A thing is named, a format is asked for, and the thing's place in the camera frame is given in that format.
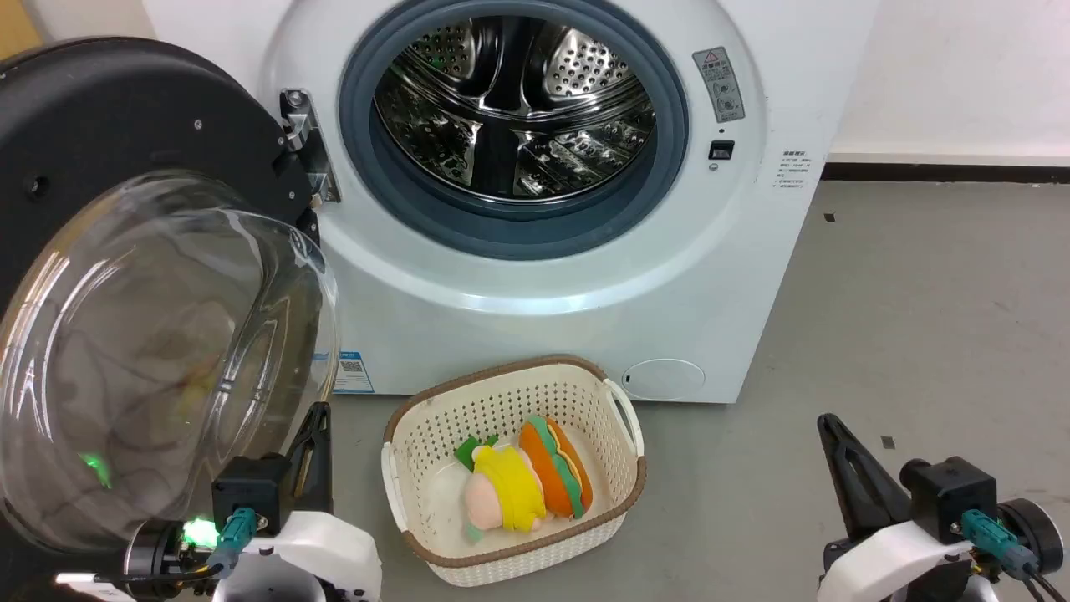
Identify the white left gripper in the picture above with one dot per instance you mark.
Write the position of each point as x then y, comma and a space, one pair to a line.
322, 548

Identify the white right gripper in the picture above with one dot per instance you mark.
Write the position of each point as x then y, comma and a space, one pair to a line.
886, 564

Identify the black washer door glass bowl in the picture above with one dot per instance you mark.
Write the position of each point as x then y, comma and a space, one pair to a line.
125, 276

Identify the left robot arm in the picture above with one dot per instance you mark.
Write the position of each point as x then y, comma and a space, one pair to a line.
155, 556

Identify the white front-load washing machine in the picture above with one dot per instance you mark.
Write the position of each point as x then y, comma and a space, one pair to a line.
736, 276

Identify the metal door hinge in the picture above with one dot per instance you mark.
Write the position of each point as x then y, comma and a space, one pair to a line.
311, 142

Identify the black door latch socket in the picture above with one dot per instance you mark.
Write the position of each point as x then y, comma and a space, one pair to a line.
721, 150

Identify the blue QR code sticker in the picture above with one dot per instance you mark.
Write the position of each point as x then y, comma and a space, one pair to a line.
353, 372

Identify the cream perforated laundry basket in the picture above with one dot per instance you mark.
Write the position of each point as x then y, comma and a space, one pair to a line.
435, 435

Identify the pink doll with yellow clothes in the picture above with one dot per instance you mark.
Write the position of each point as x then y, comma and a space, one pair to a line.
501, 493

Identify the round white filter cover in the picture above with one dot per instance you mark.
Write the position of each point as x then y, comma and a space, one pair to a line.
663, 379

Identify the orange hot dog plush toy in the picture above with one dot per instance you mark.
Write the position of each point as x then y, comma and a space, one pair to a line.
556, 466

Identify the stainless steel washer drum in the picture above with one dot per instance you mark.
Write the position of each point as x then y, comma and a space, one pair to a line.
510, 100

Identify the grey warning label sticker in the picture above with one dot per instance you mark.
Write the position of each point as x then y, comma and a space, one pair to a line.
718, 84

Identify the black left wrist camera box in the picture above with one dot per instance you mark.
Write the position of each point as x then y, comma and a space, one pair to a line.
249, 493

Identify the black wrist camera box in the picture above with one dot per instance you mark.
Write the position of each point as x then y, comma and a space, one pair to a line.
249, 493
949, 493

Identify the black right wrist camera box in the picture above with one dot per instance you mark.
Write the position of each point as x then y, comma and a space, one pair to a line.
949, 493

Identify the dark wall baseboard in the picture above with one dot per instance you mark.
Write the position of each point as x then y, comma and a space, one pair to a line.
945, 172

